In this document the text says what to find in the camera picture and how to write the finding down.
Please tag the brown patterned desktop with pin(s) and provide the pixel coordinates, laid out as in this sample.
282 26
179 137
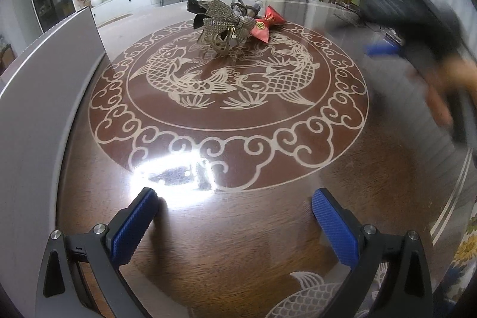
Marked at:
238 228

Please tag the black hair clip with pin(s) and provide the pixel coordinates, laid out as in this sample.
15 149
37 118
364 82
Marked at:
195 5

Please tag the floral patterned cloth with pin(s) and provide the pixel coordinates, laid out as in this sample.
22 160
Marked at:
464 258

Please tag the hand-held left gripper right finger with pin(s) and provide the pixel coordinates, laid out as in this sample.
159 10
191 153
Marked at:
335 228

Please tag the white television cabinet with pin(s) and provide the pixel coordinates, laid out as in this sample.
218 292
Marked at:
126 3

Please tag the beige hair claw clip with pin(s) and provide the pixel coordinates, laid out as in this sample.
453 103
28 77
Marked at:
220 46

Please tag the person's right hand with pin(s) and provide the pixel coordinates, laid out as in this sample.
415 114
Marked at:
441 98

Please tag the brown hair claw clip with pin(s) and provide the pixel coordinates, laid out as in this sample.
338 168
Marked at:
246 7

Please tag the sequined bow hair clip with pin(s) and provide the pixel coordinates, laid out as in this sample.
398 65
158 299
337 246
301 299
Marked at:
220 18

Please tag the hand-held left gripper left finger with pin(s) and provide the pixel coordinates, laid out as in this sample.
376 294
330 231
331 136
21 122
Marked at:
132 225

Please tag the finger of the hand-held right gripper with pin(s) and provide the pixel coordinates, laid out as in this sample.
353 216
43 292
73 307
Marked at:
382 49

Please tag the red bow ornament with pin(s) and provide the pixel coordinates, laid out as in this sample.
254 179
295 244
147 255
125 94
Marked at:
264 27

